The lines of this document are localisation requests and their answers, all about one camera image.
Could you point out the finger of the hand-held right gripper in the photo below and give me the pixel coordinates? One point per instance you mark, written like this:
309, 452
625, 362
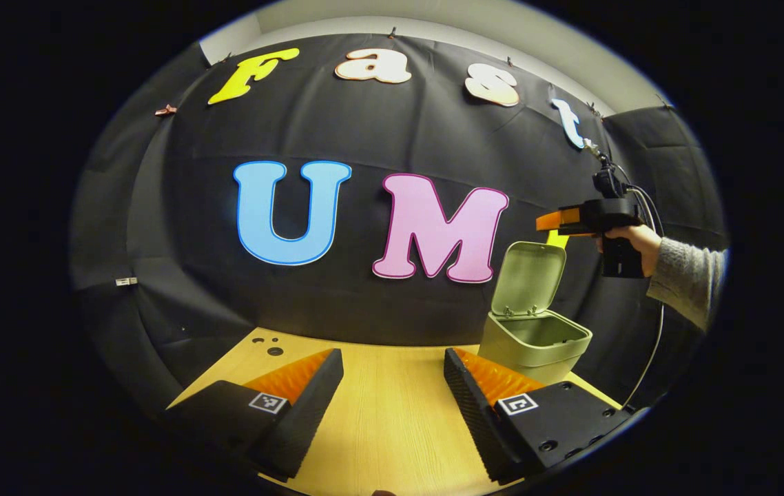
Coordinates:
557, 220
578, 234

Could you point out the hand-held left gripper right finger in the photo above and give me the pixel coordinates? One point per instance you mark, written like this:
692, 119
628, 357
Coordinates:
475, 420

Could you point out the small copper clip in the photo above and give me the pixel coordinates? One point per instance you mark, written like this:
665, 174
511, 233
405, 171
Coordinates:
165, 110

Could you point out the black backdrop cloth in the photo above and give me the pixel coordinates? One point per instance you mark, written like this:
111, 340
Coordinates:
364, 303

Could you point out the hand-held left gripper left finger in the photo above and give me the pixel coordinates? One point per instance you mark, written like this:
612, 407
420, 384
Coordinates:
306, 420

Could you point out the small white clip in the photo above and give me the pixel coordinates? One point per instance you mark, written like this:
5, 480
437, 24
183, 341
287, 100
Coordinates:
126, 281

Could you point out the pale green desktop garbage bin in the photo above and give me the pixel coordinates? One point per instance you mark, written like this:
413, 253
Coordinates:
537, 344

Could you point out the wooden desktop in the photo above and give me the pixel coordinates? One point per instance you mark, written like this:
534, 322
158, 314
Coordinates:
392, 413

